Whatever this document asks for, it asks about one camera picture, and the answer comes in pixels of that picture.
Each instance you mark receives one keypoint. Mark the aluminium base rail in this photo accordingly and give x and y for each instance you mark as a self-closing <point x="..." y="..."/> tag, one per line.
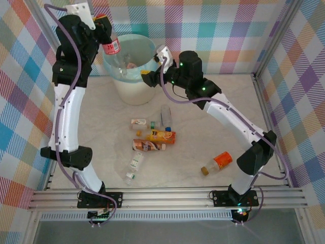
<point x="165" y="198"/>

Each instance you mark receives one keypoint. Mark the yellow orange juice bottle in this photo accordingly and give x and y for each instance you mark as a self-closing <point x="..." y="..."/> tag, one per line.
<point x="161" y="136"/>

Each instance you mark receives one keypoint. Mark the turquoise bin liner bag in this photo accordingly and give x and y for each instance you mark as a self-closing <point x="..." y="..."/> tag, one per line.
<point x="144" y="42"/>

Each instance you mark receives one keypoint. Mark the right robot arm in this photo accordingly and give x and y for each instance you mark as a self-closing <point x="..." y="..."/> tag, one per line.
<point x="228" y="117"/>

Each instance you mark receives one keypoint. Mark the small white label bottle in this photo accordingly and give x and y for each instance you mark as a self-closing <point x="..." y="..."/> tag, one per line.
<point x="138" y="123"/>

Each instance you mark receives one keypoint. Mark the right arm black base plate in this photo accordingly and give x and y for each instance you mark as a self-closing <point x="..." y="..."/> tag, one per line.
<point x="221" y="198"/>

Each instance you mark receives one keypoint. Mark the right controller board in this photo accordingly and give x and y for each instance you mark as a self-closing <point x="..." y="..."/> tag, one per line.
<point x="240" y="213"/>

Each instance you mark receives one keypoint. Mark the white plastic bin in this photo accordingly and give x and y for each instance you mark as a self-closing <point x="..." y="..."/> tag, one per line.
<point x="134" y="94"/>

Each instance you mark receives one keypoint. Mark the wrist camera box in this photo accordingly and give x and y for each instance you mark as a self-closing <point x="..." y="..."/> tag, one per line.
<point x="78" y="8"/>
<point x="162" y="52"/>

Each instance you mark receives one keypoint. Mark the left controller board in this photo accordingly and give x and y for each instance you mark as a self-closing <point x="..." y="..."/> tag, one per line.
<point x="100" y="216"/>

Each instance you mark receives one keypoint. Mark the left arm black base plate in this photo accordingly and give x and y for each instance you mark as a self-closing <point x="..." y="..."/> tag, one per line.
<point x="114" y="199"/>

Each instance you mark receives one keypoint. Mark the orange label bottle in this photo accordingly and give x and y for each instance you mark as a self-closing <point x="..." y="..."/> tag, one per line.
<point x="222" y="160"/>

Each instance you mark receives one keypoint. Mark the red label red cap bottle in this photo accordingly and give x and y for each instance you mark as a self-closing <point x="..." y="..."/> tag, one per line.
<point x="111" y="47"/>

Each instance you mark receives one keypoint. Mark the brown coffee drink bottle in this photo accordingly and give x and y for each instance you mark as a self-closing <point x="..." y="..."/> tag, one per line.
<point x="146" y="145"/>

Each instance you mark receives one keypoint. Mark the aluminium frame post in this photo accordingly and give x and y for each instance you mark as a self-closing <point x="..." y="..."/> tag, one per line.
<point x="48" y="28"/>
<point x="276" y="38"/>

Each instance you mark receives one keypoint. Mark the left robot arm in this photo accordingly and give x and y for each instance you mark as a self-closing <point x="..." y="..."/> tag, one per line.
<point x="67" y="114"/>

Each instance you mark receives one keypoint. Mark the clear bottle green white label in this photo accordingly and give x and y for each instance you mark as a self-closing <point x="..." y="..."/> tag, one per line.
<point x="136" y="160"/>

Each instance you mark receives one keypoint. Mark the controller board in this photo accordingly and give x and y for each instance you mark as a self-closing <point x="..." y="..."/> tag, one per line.
<point x="100" y="216"/>
<point x="240" y="213"/>

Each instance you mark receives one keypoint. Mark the aluminium table edge rail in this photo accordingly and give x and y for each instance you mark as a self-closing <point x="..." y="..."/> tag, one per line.
<point x="50" y="178"/>
<point x="263" y="101"/>

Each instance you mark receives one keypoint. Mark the clear bottle blue cap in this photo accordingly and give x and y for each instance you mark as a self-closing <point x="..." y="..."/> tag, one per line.
<point x="166" y="114"/>

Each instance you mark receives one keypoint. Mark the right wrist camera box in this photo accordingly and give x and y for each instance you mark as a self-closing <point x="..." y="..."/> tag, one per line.
<point x="162" y="52"/>

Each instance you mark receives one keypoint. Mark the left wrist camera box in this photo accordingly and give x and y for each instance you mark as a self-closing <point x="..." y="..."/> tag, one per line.
<point x="78" y="8"/>

